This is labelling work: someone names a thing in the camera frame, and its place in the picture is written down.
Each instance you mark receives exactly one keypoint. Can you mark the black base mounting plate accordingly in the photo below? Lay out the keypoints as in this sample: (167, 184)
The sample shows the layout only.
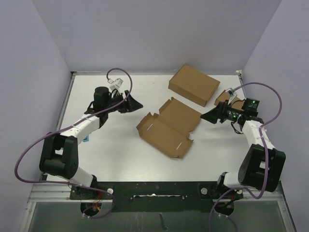
(160, 196)

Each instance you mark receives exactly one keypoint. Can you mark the small blue block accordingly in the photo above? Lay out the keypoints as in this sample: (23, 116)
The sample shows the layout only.
(86, 139)

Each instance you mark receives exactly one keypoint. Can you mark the small closed cardboard box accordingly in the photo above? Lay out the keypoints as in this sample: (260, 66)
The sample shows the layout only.
(236, 103)

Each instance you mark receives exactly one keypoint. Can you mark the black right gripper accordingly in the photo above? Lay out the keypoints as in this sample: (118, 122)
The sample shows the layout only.
(219, 111)

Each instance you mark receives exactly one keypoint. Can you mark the large closed cardboard box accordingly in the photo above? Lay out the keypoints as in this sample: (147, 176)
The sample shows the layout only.
(193, 85)

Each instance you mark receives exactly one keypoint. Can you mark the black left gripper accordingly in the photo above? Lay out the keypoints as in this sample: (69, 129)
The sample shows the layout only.
(130, 105)

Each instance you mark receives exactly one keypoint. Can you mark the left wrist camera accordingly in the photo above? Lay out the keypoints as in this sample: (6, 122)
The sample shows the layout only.
(115, 84)

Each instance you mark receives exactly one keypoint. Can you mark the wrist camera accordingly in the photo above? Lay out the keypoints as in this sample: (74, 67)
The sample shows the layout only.
(231, 94)
(115, 84)

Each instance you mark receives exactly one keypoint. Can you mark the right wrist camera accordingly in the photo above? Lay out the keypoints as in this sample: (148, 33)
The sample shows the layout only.
(231, 94)

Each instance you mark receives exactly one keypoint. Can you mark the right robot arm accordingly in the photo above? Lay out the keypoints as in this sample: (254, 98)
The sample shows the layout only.
(263, 164)

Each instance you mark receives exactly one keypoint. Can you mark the aluminium table frame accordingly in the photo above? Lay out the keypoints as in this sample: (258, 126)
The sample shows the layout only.
(128, 143)

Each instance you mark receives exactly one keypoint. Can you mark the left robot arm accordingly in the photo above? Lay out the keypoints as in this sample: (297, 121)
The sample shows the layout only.
(60, 155)

